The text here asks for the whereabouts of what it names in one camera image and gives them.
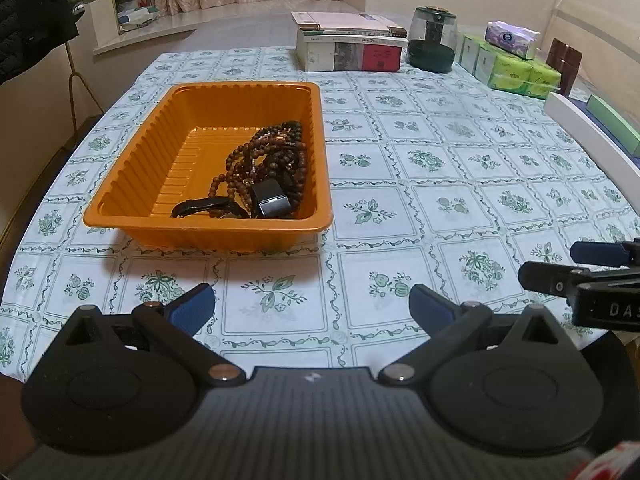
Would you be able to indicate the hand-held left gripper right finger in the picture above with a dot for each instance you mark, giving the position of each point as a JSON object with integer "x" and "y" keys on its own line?
{"x": 430, "y": 307}

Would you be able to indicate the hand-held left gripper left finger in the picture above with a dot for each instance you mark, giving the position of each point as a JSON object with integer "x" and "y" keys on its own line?
{"x": 192, "y": 305}

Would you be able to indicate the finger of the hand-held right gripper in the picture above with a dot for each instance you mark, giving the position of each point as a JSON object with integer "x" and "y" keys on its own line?
{"x": 595, "y": 252}
{"x": 545, "y": 277}

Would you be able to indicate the glossy black smart band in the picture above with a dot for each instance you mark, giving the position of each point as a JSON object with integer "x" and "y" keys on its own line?
{"x": 270, "y": 199}

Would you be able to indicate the orange plastic tray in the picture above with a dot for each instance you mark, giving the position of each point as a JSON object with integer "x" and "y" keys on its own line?
{"x": 150, "y": 160}

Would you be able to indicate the floral green white tablecloth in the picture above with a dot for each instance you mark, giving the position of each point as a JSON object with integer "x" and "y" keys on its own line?
{"x": 450, "y": 200}

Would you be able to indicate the flat blue box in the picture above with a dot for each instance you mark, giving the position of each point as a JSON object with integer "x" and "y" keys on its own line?
{"x": 602, "y": 127}

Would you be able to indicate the long white box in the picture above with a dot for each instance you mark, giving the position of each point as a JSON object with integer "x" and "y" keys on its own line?
{"x": 580, "y": 125}

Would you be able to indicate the long green box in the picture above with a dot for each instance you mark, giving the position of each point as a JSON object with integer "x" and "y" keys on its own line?
{"x": 617, "y": 122}

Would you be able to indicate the red patterned clothing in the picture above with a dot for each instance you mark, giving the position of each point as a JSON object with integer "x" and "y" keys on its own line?
{"x": 620, "y": 460}

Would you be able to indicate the brown wooden canister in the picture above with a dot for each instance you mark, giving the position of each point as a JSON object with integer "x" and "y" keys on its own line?
{"x": 564, "y": 65}

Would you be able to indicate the green tissue multipack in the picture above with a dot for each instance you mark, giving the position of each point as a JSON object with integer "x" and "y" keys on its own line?
{"x": 510, "y": 72}

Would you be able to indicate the white purple tissue box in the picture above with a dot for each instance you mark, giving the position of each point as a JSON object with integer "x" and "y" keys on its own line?
{"x": 512, "y": 40}

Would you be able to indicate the gold metal coat stand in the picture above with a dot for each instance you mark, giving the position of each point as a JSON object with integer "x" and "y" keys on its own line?
{"x": 75, "y": 85}

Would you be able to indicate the dark green glass jar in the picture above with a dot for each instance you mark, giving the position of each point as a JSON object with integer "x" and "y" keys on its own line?
{"x": 432, "y": 40}

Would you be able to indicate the thick white and red book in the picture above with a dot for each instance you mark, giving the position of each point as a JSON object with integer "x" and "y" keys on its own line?
{"x": 350, "y": 55}

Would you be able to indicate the thin dark spine book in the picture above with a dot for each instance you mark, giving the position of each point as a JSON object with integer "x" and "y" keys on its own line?
{"x": 385, "y": 32}

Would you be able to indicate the white softcover book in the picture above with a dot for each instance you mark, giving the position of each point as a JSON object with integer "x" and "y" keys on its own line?
{"x": 345, "y": 21}

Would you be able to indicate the white plastic bag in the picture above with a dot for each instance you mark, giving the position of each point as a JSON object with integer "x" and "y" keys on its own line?
{"x": 137, "y": 10}

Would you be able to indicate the black puffer jacket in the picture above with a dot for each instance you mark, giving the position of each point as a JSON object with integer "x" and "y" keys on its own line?
{"x": 30, "y": 15}

